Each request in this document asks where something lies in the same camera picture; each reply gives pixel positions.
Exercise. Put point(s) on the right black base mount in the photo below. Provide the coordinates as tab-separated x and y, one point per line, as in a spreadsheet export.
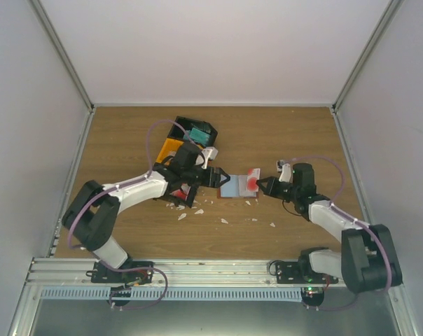
289	272

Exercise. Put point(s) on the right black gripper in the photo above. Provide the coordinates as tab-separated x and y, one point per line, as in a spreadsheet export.
271	189

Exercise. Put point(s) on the red patterned credit card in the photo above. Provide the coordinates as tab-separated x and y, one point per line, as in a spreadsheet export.
252	177

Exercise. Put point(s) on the aluminium front rail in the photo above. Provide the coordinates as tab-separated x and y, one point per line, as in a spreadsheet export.
179	272

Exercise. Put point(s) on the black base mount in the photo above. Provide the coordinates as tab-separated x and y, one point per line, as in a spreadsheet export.
289	272
133	272

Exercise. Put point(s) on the black bin with teal cards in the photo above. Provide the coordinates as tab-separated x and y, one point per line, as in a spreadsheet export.
188	124

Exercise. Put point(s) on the orange plastic bin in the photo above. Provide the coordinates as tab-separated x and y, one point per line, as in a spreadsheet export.
169	147

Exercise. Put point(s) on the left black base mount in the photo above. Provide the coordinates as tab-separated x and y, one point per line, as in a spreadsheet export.
133	272

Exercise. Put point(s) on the black bin with red cards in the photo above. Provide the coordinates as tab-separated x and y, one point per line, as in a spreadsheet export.
174	201

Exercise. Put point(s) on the red patterned card stack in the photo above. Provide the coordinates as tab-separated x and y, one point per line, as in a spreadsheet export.
182	192

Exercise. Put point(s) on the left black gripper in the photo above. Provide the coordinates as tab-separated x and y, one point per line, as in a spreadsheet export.
214	176

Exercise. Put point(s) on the brown leather card holder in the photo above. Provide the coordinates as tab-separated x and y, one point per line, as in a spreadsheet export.
236	188

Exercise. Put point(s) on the grey slotted cable duct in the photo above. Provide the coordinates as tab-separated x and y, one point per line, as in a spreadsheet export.
174	294

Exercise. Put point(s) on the teal card stack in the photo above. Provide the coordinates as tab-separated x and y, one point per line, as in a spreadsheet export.
199	136

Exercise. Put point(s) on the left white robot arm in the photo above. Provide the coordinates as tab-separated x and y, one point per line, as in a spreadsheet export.
91	216

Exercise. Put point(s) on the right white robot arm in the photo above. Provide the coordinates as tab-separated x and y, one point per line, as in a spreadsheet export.
367	260

